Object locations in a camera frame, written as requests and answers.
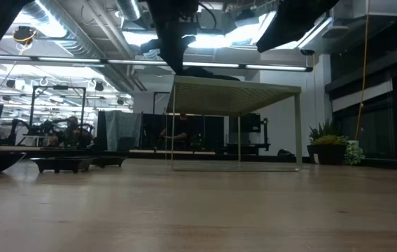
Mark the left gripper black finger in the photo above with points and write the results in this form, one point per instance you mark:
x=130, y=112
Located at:
x=168, y=52
x=182, y=49

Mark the black wavy square mini plate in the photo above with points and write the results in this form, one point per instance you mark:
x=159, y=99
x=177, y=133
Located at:
x=198, y=71

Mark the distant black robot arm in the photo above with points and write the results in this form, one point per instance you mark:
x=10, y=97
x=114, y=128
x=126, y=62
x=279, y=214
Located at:
x=53, y=126
x=19, y=127

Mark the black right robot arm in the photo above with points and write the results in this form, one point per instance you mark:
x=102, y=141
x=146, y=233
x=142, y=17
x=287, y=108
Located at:
x=296, y=21

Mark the long ceiling light strip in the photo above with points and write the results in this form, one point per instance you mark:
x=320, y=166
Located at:
x=142, y=62

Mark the black room divider panel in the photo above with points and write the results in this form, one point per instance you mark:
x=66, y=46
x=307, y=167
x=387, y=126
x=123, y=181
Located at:
x=198, y=129

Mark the person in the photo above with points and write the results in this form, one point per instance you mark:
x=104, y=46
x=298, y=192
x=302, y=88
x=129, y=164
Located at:
x=179, y=135
x=73, y=129

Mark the grey fabric cover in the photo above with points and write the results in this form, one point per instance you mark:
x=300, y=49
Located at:
x=123, y=129

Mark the small distant potted plant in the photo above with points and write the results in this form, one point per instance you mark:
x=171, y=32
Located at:
x=196, y=143

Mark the black monitor on stand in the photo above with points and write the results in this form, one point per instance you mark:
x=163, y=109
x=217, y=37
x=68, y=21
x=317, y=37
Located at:
x=252, y=122

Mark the black round ceiling device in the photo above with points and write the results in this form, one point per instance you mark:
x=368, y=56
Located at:
x=24, y=34

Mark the potted succulent plant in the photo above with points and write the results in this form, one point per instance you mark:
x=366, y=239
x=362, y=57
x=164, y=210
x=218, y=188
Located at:
x=327, y=150

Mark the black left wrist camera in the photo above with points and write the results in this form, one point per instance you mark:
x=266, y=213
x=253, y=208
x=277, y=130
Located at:
x=190, y=28

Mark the round silver air duct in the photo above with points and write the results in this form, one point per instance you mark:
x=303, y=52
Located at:
x=130, y=8

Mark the large silver spiral duct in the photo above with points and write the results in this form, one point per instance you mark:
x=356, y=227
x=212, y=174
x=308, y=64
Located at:
x=79, y=38

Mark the black metal rack frame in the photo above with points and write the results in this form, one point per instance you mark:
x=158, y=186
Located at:
x=83, y=105

